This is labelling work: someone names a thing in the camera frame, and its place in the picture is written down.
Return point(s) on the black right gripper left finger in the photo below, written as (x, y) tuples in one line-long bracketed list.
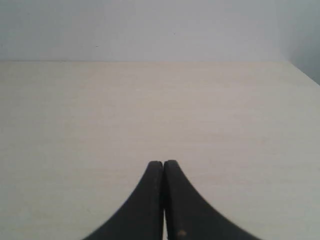
[(141, 217)]

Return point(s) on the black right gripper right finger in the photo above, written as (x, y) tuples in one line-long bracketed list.
[(188, 216)]

